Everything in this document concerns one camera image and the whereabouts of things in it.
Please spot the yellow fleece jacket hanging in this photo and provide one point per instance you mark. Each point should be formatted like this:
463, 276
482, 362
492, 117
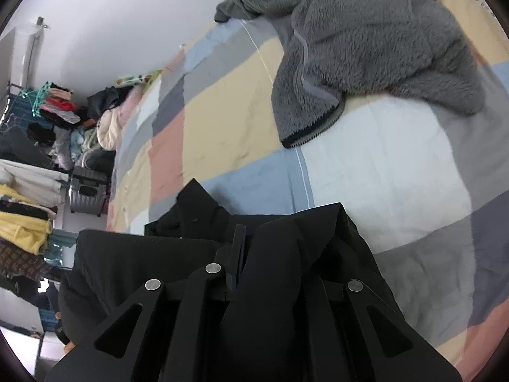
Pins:
29, 234

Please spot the black hanging garment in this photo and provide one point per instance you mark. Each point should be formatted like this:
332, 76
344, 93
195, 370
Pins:
12, 206

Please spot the patchwork bed cover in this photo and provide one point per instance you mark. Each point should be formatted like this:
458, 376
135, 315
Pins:
427, 188

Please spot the grey fleece jacket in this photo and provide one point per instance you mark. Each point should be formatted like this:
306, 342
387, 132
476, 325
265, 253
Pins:
334, 49

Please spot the white hoodie hanging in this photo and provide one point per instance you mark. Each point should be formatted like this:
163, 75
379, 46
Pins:
38, 185

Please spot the pile of clothes on floor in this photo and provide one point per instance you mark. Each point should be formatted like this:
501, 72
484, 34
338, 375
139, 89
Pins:
101, 121

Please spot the silver ribbed suitcase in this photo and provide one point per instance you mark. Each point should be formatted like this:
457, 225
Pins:
88, 191

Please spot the brown plaid garment hanging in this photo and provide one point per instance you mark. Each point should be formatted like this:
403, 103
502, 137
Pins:
22, 263

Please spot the white air conditioner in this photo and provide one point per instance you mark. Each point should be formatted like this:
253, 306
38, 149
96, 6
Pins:
27, 40

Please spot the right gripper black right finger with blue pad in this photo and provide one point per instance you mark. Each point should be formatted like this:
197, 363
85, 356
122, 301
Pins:
359, 337

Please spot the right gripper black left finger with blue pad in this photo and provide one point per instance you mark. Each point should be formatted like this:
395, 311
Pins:
152, 336

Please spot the dark grey hanging coat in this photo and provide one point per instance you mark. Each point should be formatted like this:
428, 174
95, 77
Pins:
16, 147

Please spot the black puffer jacket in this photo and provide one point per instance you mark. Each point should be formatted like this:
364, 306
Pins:
257, 324

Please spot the green sock hanger with clothes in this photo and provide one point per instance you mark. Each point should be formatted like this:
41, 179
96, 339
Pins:
54, 100

